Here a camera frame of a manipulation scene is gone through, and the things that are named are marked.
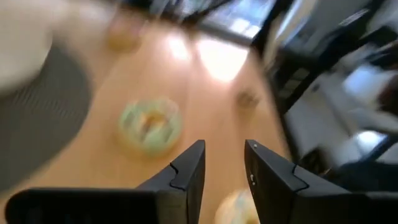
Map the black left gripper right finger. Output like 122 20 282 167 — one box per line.
244 139 398 224

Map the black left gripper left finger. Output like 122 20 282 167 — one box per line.
4 139 206 224

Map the white round plate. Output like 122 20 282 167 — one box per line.
0 0 103 94

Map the chocolate sprinkled small donut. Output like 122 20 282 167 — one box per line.
236 90 261 110

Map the black table frame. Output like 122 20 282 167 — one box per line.
124 0 398 175

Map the mint chocolate drizzled donut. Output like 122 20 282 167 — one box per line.
117 98 183 158

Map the pale cream glazed donut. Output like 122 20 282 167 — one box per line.
213 189 261 224

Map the grey woven round placemat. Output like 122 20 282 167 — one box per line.
0 43 94 194

